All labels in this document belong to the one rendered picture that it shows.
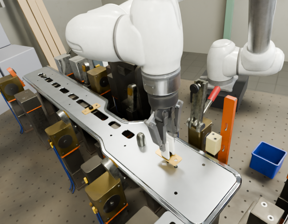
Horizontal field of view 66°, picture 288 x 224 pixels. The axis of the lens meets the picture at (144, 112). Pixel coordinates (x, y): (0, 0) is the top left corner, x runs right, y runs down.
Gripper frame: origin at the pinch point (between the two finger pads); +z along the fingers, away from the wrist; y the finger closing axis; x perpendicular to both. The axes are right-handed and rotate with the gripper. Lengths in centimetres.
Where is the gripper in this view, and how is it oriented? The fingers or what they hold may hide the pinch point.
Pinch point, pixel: (167, 146)
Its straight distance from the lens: 66.8
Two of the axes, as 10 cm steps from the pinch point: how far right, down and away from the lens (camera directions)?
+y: -7.2, 4.8, -5.0
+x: 6.8, 3.7, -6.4
